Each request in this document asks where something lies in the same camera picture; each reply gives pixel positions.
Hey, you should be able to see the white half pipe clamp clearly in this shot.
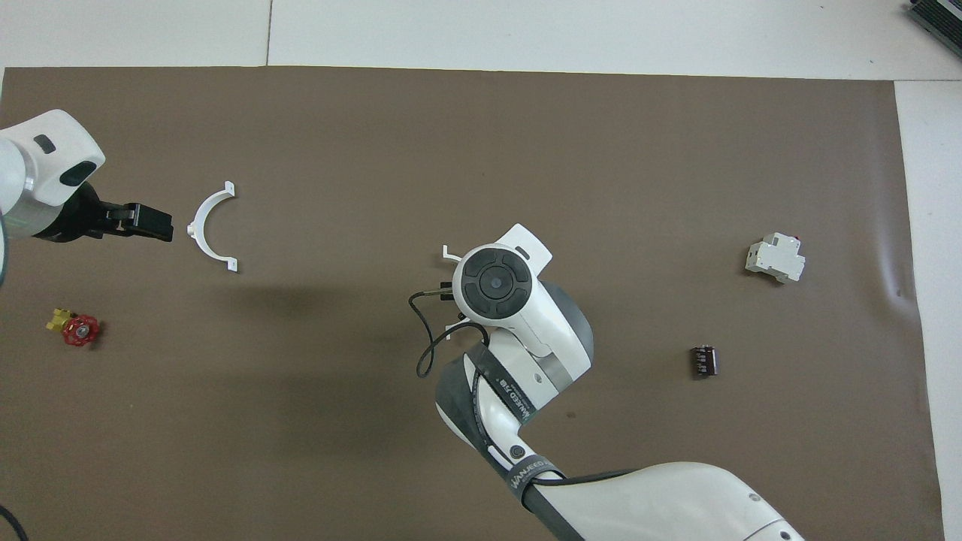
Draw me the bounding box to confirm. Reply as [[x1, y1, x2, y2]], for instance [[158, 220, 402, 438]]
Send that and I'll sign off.
[[441, 244, 473, 340], [186, 180, 240, 273]]

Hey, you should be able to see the grey ribbed device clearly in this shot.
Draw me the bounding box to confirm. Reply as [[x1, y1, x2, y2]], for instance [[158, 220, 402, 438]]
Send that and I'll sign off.
[[904, 0, 962, 47]]

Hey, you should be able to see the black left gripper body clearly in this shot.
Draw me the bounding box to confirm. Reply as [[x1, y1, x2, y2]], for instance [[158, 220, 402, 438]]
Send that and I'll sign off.
[[34, 180, 145, 243]]

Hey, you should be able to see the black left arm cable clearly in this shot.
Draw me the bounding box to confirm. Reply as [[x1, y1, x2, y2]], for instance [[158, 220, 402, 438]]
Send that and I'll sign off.
[[0, 503, 29, 541]]

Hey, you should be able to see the brown paper table mat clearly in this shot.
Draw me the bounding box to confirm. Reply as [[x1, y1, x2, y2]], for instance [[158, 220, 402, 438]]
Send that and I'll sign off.
[[0, 66, 946, 541]]

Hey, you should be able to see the white circuit breaker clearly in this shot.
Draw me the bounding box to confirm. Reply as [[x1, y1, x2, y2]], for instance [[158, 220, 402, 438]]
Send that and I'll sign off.
[[744, 232, 806, 285]]

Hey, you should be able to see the red handle yellow valve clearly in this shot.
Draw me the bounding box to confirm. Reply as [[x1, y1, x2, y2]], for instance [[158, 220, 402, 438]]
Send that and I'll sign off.
[[46, 307, 103, 348]]

